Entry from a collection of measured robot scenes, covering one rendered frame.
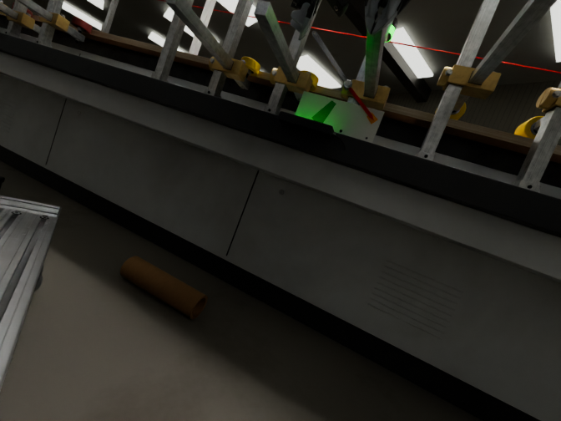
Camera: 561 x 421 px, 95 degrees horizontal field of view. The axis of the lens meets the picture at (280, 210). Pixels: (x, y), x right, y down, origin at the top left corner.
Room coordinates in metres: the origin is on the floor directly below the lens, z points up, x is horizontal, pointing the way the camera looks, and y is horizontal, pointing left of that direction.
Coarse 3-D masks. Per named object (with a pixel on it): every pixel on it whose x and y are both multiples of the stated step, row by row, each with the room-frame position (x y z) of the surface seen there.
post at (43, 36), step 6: (54, 0) 1.23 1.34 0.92; (60, 0) 1.25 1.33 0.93; (48, 6) 1.24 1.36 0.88; (54, 6) 1.24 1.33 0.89; (60, 6) 1.26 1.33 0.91; (54, 12) 1.25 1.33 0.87; (42, 24) 1.24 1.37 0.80; (48, 24) 1.24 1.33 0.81; (42, 30) 1.24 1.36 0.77; (48, 30) 1.25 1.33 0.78; (54, 30) 1.26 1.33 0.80; (42, 36) 1.24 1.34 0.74; (48, 36) 1.25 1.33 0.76; (48, 42) 1.26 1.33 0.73
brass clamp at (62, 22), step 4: (40, 16) 1.24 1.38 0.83; (56, 16) 1.21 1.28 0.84; (60, 16) 1.21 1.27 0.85; (40, 20) 1.24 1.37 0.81; (44, 20) 1.23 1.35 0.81; (52, 20) 1.21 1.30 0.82; (56, 20) 1.21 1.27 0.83; (60, 20) 1.22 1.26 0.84; (64, 20) 1.23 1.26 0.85; (52, 24) 1.22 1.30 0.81; (56, 24) 1.21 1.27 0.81; (60, 24) 1.22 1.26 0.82; (64, 24) 1.24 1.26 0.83; (68, 24) 1.25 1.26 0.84; (56, 28) 1.27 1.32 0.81; (60, 28) 1.24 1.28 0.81; (64, 28) 1.24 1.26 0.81
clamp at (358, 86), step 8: (352, 80) 0.81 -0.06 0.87; (352, 88) 0.81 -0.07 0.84; (360, 88) 0.81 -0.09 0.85; (384, 88) 0.79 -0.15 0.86; (344, 96) 0.83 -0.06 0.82; (352, 96) 0.81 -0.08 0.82; (360, 96) 0.80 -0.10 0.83; (376, 96) 0.79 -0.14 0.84; (384, 96) 0.78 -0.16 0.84; (368, 104) 0.82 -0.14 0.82; (376, 104) 0.81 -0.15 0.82; (384, 104) 0.80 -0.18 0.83
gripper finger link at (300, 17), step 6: (306, 6) 0.79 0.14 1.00; (294, 12) 0.79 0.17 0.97; (300, 12) 0.79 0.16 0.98; (294, 18) 0.79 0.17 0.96; (300, 18) 0.79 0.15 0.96; (306, 18) 0.78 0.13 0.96; (300, 24) 0.79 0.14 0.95; (306, 24) 0.79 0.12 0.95; (306, 30) 0.80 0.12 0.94; (300, 36) 0.80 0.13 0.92
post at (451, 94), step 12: (492, 0) 0.74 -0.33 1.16; (480, 12) 0.75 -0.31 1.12; (492, 12) 0.74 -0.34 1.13; (480, 24) 0.74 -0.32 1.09; (468, 36) 0.76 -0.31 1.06; (480, 36) 0.74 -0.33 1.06; (468, 48) 0.75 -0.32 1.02; (468, 60) 0.74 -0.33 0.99; (444, 96) 0.75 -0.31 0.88; (456, 96) 0.74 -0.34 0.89; (444, 108) 0.75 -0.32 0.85; (432, 120) 0.76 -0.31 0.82; (444, 120) 0.74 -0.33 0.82; (432, 132) 0.75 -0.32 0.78; (432, 144) 0.74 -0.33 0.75
